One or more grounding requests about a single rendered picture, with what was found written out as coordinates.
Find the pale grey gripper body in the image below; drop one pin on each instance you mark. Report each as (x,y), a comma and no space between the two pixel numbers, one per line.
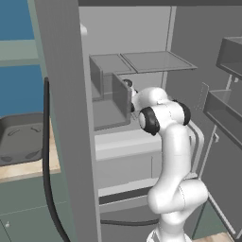
(128,83)

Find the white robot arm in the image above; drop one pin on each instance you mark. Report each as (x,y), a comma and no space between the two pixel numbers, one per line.
(175,148)

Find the grey translucent fridge drawer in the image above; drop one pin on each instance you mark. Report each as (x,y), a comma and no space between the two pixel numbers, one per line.
(107,94)

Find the grey fridge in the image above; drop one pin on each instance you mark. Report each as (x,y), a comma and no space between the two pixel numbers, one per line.
(126,31)

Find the white fridge drawer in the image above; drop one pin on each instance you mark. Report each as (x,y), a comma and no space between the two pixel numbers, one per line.
(126,145)

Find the white fridge lamp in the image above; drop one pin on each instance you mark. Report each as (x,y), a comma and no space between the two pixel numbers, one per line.
(82,30)

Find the grey fridge door with bins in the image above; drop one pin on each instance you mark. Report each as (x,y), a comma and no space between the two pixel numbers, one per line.
(201,44)

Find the teal base cupboard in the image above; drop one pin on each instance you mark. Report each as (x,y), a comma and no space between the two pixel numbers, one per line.
(209,222)
(28,208)

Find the white cupboard knob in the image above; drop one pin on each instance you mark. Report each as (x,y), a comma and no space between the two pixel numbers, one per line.
(7,224)

